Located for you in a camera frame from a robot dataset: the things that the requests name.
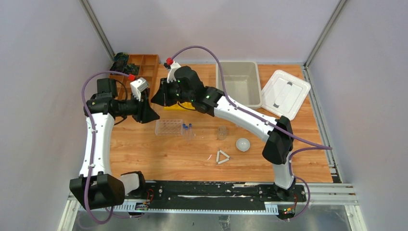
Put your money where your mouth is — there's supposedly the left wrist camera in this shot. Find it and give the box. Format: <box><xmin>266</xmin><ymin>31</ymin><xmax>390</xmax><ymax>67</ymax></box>
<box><xmin>130</xmin><ymin>77</ymin><xmax>150</xmax><ymax>102</ymax></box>

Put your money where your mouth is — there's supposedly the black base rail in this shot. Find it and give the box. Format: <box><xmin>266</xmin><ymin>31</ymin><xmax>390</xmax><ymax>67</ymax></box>
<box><xmin>125</xmin><ymin>180</ymin><xmax>307</xmax><ymax>212</ymax></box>

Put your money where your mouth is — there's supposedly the wooden compartment tray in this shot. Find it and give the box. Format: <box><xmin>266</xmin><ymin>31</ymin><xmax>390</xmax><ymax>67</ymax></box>
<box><xmin>110</xmin><ymin>52</ymin><xmax>159</xmax><ymax>100</ymax></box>

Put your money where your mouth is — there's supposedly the white clay triangle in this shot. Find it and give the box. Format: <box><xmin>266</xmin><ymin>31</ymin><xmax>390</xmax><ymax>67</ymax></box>
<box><xmin>216</xmin><ymin>150</ymin><xmax>230</xmax><ymax>165</ymax></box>

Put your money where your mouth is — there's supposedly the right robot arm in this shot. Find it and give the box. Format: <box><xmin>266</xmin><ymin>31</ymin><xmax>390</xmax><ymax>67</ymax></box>
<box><xmin>152</xmin><ymin>66</ymin><xmax>296</xmax><ymax>201</ymax></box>

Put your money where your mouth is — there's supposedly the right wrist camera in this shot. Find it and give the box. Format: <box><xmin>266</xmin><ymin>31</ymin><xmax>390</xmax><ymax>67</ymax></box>
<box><xmin>164</xmin><ymin>57</ymin><xmax>181</xmax><ymax>83</ymax></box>

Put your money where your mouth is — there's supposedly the small glass flask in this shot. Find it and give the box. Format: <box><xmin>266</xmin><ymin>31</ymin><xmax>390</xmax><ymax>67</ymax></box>
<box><xmin>217</xmin><ymin>126</ymin><xmax>228</xmax><ymax>141</ymax></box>

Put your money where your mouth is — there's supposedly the white porcelain dish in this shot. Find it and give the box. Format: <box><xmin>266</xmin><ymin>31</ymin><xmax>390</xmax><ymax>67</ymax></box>
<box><xmin>236</xmin><ymin>138</ymin><xmax>251</xmax><ymax>152</ymax></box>

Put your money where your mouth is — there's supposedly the clear plastic tube rack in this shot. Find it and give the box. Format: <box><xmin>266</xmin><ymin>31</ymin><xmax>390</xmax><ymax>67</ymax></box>
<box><xmin>154</xmin><ymin>119</ymin><xmax>184</xmax><ymax>136</ymax></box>

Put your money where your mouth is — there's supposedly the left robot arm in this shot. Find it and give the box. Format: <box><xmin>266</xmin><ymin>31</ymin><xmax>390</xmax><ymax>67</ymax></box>
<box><xmin>69</xmin><ymin>78</ymin><xmax>160</xmax><ymax>210</ymax></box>

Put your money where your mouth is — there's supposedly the yellow test tube rack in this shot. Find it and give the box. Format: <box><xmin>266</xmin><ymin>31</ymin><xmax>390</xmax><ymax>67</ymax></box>
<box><xmin>164</xmin><ymin>102</ymin><xmax>196</xmax><ymax>111</ymax></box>

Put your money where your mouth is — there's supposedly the grey plastic bin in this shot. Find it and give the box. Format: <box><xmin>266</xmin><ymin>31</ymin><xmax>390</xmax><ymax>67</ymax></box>
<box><xmin>216</xmin><ymin>62</ymin><xmax>263</xmax><ymax>109</ymax></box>

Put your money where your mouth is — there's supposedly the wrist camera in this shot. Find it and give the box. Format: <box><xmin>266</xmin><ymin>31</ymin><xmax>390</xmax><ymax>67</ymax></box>
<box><xmin>130</xmin><ymin>77</ymin><xmax>150</xmax><ymax>102</ymax></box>
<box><xmin>164</xmin><ymin>57</ymin><xmax>181</xmax><ymax>83</ymax></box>

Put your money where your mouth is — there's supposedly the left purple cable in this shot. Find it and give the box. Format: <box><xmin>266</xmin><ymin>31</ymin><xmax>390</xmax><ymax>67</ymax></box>
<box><xmin>81</xmin><ymin>70</ymin><xmax>136</xmax><ymax>225</ymax></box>

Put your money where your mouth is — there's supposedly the white bin lid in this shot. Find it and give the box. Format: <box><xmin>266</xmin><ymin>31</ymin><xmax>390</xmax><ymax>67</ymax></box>
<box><xmin>261</xmin><ymin>70</ymin><xmax>311</xmax><ymax>120</ymax></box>

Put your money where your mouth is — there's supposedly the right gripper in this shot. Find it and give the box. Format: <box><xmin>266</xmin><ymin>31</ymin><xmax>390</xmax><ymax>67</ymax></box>
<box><xmin>153</xmin><ymin>76</ymin><xmax>194</xmax><ymax>107</ymax></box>

